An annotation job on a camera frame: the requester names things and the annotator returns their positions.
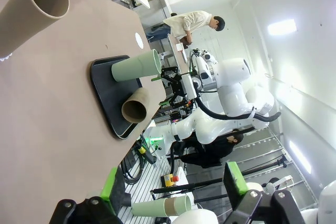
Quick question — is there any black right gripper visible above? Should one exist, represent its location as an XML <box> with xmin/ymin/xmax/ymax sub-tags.
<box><xmin>151</xmin><ymin>66</ymin><xmax>187</xmax><ymax>109</ymax></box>

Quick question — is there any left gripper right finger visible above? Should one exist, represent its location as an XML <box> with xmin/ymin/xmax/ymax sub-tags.
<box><xmin>222</xmin><ymin>161</ymin><xmax>308</xmax><ymax>224</ymax></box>

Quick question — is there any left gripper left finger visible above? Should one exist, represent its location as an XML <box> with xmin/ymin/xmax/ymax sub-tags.
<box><xmin>49</xmin><ymin>166</ymin><xmax>127</xmax><ymax>224</ymax></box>

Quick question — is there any tall brown cup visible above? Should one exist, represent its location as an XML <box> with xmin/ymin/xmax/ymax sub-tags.
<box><xmin>164</xmin><ymin>197</ymin><xmax>176</xmax><ymax>216</ymax></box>
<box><xmin>0</xmin><ymin>0</ymin><xmax>71</xmax><ymax>56</ymax></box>
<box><xmin>121</xmin><ymin>88</ymin><xmax>151</xmax><ymax>124</ymax></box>

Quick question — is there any tall pale green cup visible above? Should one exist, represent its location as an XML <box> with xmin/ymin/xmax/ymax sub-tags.
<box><xmin>111</xmin><ymin>49</ymin><xmax>161</xmax><ymax>82</ymax></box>
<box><xmin>174</xmin><ymin>194</ymin><xmax>194</xmax><ymax>213</ymax></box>
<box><xmin>132</xmin><ymin>198</ymin><xmax>166</xmax><ymax>217</ymax></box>

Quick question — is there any brown top table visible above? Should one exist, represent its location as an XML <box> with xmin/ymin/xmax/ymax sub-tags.
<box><xmin>167</xmin><ymin>33</ymin><xmax>191</xmax><ymax>77</ymax></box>

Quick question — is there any person in black clothes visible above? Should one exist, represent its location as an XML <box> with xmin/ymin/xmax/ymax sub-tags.
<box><xmin>170</xmin><ymin>128</ymin><xmax>245</xmax><ymax>169</ymax></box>

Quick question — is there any black tripod pole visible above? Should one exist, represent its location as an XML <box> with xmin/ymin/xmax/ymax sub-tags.
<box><xmin>150</xmin><ymin>176</ymin><xmax>229</xmax><ymax>201</ymax></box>

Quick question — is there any yellow emergency stop box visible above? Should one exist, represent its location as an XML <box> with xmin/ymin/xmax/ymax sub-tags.
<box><xmin>161</xmin><ymin>173</ymin><xmax>180</xmax><ymax>188</ymax></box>

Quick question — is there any black plastic tray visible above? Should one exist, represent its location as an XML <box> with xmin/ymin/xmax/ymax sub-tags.
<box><xmin>88</xmin><ymin>55</ymin><xmax>144</xmax><ymax>140</ymax></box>

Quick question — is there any person in cream shirt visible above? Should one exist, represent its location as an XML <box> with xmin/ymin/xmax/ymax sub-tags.
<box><xmin>145</xmin><ymin>10</ymin><xmax>226</xmax><ymax>42</ymax></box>

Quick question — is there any ceiling light panel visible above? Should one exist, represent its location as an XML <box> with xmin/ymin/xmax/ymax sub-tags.
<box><xmin>267</xmin><ymin>18</ymin><xmax>298</xmax><ymax>36</ymax></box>

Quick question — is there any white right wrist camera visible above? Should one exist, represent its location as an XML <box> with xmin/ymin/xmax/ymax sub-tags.
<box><xmin>182</xmin><ymin>73</ymin><xmax>198</xmax><ymax>99</ymax></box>

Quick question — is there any black cable bundle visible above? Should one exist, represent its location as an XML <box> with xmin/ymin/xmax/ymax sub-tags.
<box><xmin>120</xmin><ymin>153</ymin><xmax>148</xmax><ymax>186</ymax></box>

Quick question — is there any black yellow enabling handle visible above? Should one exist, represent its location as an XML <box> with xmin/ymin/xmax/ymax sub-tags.
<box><xmin>135</xmin><ymin>142</ymin><xmax>156</xmax><ymax>166</ymax></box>

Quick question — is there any thick black cable hose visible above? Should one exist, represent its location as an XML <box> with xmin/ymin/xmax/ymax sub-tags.
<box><xmin>193</xmin><ymin>95</ymin><xmax>282</xmax><ymax>124</ymax></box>

